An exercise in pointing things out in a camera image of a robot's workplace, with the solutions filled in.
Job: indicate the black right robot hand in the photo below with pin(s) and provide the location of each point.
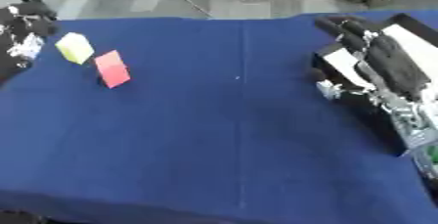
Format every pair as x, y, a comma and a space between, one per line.
397, 61

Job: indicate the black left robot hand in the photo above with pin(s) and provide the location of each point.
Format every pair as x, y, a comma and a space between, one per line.
35, 22

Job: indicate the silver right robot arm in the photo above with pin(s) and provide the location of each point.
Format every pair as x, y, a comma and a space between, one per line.
415, 126

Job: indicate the black box with white inside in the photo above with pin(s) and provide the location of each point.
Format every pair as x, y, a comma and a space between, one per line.
423, 48

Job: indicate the yellow block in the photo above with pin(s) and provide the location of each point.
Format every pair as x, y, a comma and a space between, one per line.
75, 48

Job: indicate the red block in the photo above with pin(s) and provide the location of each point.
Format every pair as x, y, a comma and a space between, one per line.
113, 69

